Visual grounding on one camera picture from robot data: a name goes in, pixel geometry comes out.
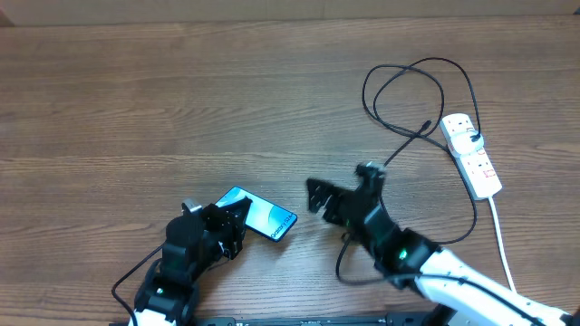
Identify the black USB charging cable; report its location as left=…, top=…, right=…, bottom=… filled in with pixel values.
left=361, top=56, right=484, bottom=245

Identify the white power strip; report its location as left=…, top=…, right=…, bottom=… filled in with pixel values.
left=440, top=113, right=502, bottom=200

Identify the Samsung Galaxy smartphone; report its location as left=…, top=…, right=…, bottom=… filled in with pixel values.
left=216, top=187, right=298, bottom=242

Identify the white power strip cord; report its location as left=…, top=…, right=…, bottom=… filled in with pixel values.
left=487, top=196, right=517, bottom=293

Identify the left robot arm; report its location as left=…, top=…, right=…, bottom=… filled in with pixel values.
left=129, top=197, right=252, bottom=325

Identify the white charger plug adapter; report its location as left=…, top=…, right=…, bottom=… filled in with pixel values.
left=448, top=129, right=485, bottom=158

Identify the cardboard backdrop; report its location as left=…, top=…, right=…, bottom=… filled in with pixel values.
left=1, top=0, right=579, bottom=26

